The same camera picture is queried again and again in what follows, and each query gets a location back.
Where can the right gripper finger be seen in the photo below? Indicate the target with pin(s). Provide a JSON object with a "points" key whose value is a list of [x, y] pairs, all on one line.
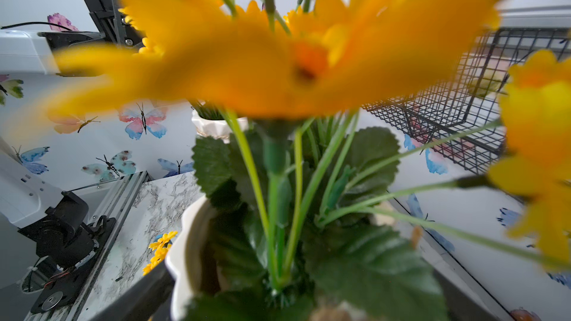
{"points": [[144, 298]]}

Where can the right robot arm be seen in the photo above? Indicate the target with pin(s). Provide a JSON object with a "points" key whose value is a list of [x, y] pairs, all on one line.
{"points": [[14, 205]]}

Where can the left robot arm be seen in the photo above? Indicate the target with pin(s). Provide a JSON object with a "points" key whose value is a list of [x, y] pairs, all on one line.
{"points": [[29, 47]]}

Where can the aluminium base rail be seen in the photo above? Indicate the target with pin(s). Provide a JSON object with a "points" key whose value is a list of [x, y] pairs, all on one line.
{"points": [[75, 230]]}

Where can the black wire wall basket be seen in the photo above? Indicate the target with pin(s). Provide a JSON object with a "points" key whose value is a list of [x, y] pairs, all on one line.
{"points": [[469, 100]]}

